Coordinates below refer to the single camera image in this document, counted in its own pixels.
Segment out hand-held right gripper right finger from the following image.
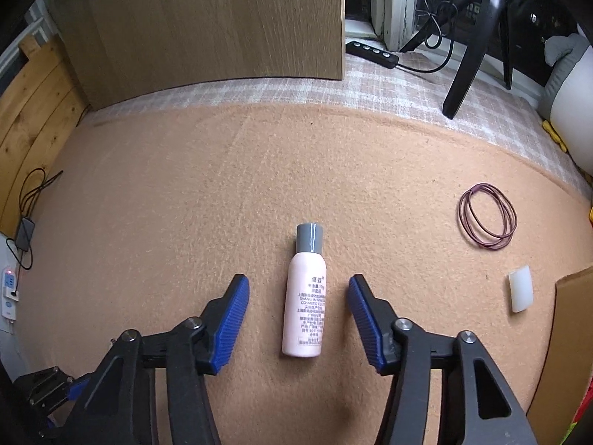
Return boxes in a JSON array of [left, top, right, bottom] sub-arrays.
[[347, 274, 540, 445]]

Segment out dark red hair ties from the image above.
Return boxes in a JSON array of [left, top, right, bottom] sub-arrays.
[[458, 183, 516, 251]]

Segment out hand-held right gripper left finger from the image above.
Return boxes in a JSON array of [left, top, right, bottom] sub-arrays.
[[46, 273, 251, 445]]

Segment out white power strip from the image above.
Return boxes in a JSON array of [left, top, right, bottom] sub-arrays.
[[0, 234, 22, 333]]

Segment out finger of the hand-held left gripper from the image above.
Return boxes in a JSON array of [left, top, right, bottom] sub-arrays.
[[14, 366, 91, 422]]

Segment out small white case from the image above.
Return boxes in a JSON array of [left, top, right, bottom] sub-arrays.
[[508, 265, 534, 313]]

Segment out white window frame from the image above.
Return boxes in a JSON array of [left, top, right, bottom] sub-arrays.
[[345, 0, 420, 52]]

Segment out pink bottle grey cap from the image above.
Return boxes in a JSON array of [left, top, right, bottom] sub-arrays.
[[281, 222, 329, 359]]

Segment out black cable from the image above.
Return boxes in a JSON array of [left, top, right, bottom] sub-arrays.
[[397, 0, 468, 75]]

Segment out tan blanket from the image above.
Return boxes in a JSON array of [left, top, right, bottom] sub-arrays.
[[14, 102, 593, 445]]

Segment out wooden bed frame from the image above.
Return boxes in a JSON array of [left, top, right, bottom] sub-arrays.
[[0, 34, 89, 237]]

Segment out small penguin plush toy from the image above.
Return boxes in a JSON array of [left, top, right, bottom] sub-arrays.
[[537, 32, 593, 177]]

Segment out grey charger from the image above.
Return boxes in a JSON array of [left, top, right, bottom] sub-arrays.
[[16, 218, 36, 247]]

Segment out checked bed sheet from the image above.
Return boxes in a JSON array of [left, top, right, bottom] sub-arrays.
[[81, 51, 593, 181]]

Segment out black tripod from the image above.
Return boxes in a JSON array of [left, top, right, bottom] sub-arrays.
[[399, 0, 515, 119]]

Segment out cardboard box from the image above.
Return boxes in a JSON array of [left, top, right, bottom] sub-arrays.
[[526, 269, 593, 439]]

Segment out thin cable beside bed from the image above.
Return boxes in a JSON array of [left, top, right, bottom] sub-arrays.
[[13, 169, 64, 270]]

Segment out black inline remote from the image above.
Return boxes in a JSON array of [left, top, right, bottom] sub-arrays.
[[345, 39, 400, 68]]

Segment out wooden cabinet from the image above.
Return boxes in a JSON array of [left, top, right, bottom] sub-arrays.
[[49, 0, 346, 109]]

